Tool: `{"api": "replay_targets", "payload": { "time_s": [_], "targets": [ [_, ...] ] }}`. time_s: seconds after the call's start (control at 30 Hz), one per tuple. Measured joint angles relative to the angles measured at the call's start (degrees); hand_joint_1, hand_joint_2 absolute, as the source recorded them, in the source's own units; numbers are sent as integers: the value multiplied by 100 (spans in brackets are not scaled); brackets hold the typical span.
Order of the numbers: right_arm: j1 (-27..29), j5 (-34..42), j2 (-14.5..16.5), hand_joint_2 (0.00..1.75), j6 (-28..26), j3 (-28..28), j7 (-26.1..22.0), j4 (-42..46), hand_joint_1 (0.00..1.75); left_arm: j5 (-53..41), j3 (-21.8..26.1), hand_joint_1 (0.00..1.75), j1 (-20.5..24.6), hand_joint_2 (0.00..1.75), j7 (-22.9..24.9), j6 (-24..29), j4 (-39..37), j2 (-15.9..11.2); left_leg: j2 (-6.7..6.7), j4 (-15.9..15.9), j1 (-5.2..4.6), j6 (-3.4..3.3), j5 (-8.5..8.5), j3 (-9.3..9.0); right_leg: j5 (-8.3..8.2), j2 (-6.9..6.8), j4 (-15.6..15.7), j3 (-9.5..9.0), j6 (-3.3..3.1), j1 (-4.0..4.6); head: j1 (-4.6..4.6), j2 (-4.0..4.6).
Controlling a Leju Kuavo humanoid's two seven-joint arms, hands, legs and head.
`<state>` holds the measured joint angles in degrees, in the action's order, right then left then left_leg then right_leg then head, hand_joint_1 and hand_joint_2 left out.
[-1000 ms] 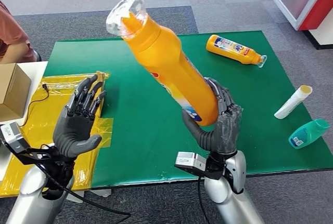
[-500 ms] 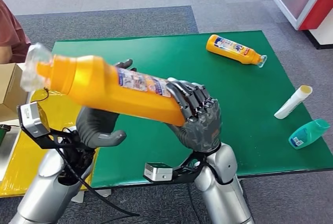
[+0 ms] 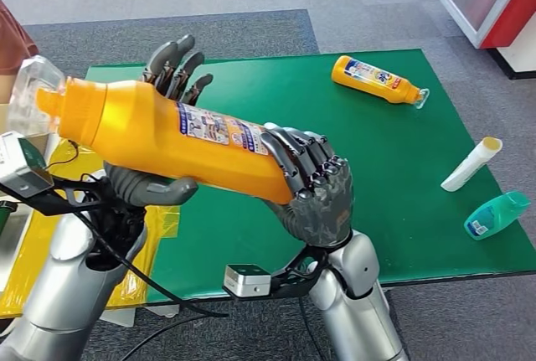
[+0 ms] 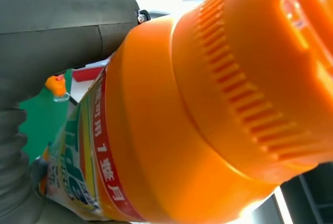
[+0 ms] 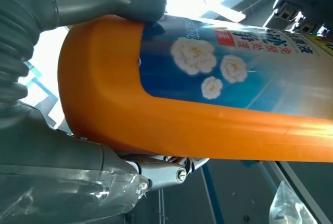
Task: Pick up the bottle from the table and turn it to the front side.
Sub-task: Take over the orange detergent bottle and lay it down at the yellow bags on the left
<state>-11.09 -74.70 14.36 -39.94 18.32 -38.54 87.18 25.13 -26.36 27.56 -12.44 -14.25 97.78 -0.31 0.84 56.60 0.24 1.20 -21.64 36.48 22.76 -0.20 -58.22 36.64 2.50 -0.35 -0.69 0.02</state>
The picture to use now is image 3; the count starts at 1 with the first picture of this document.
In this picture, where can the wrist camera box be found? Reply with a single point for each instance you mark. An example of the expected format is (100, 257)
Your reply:
(247, 281)
(21, 167)

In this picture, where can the dark green object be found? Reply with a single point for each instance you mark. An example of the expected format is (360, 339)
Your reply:
(4, 217)

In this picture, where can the white side table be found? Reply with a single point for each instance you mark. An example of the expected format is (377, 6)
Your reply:
(10, 253)

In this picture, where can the person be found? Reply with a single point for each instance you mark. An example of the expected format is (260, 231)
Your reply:
(12, 42)

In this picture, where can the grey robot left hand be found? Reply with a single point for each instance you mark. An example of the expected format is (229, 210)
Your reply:
(176, 64)

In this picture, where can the teal plastic bottle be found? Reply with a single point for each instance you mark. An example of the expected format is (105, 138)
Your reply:
(494, 215)

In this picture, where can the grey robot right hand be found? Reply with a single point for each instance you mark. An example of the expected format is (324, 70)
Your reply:
(326, 203)

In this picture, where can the white platform with black edge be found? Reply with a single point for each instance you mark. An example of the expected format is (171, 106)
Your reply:
(521, 50)

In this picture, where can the white paper sheet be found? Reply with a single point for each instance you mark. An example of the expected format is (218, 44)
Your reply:
(121, 317)

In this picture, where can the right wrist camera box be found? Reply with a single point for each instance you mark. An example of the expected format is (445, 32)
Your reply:
(247, 281)

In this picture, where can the green table mat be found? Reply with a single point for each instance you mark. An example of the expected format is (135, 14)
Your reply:
(398, 208)

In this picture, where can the brown cardboard box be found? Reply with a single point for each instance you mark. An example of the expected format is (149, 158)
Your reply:
(3, 120)

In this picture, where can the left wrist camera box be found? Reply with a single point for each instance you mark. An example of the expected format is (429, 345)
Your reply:
(21, 167)

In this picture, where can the orange bottle with clear cap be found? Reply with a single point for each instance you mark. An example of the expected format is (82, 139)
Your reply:
(372, 80)
(150, 136)

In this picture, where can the white tube bottle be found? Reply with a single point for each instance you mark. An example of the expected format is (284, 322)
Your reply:
(469, 165)

